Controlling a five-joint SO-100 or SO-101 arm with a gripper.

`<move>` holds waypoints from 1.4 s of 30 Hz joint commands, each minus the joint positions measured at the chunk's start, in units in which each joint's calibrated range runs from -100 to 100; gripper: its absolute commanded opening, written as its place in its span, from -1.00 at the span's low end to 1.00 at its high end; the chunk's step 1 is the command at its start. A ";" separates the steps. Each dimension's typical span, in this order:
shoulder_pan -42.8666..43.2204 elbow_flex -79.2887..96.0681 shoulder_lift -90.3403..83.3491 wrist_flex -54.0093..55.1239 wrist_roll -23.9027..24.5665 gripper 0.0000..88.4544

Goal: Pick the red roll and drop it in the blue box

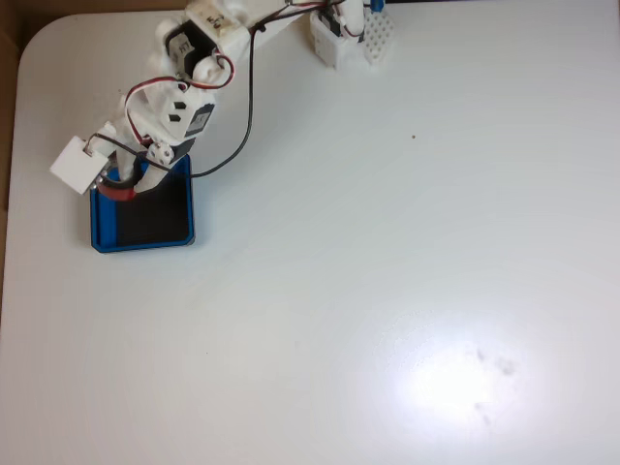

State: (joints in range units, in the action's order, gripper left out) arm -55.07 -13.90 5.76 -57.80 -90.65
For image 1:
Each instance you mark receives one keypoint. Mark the white camera box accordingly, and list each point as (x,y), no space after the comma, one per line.
(80,164)

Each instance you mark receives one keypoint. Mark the blue clamp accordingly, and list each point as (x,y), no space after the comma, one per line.
(378,5)

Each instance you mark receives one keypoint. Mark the black pad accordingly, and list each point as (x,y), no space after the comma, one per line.
(155,218)

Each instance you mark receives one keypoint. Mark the blue box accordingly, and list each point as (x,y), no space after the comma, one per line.
(104,227)

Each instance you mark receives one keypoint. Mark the red tape roll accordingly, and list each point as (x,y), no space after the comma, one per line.
(121,195)

